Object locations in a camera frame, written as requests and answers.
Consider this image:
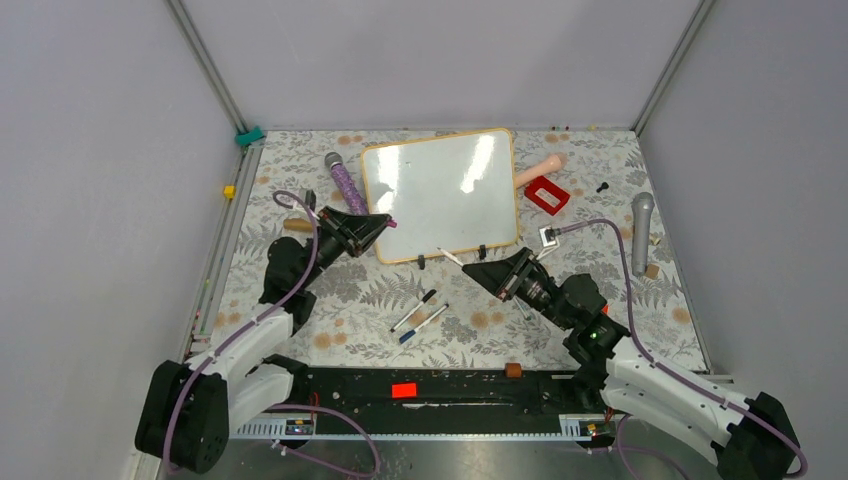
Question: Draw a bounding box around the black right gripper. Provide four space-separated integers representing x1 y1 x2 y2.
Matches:
463 246 574 331

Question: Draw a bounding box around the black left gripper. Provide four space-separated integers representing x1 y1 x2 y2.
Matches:
298 206 392 289

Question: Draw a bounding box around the yellow framed whiteboard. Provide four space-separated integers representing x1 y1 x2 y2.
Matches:
360 128 519 264

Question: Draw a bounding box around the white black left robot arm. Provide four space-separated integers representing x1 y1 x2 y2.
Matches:
134 207 393 474

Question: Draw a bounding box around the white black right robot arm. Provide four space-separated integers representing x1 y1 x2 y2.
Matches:
462 248 806 479

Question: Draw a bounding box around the black cap whiteboard marker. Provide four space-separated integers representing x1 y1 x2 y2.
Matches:
390 289 437 333

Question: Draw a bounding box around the blue cap whiteboard marker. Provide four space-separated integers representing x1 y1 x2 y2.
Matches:
399 303 450 344

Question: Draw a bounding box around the green cap marker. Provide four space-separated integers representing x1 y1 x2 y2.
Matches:
515 300 533 321

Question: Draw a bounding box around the purple glitter microphone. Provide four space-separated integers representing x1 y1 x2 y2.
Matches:
324 152 368 215

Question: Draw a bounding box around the orange brown cylinder block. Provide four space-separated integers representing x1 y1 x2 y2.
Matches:
504 362 523 379

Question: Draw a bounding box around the red plastic tray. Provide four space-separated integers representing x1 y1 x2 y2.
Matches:
524 176 571 216

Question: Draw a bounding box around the floral table mat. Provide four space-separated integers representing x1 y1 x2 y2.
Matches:
198 130 711 372

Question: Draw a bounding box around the red label sticker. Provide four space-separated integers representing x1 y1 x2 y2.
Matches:
390 382 418 399

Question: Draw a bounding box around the teal corner clamp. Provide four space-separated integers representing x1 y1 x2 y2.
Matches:
234 126 265 147

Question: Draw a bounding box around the small wooden cube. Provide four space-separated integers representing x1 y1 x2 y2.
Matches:
644 264 661 280

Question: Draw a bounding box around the silver microphone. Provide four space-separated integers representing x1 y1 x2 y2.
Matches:
631 192 655 277

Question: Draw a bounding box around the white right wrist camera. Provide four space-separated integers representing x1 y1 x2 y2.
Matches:
536 226 560 260

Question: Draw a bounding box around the wooden rolling pin handle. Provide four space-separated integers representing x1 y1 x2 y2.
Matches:
283 218 313 233

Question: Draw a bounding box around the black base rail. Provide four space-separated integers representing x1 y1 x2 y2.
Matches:
284 366 620 427

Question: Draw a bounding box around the white cable duct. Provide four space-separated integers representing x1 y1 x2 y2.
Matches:
229 414 617 442

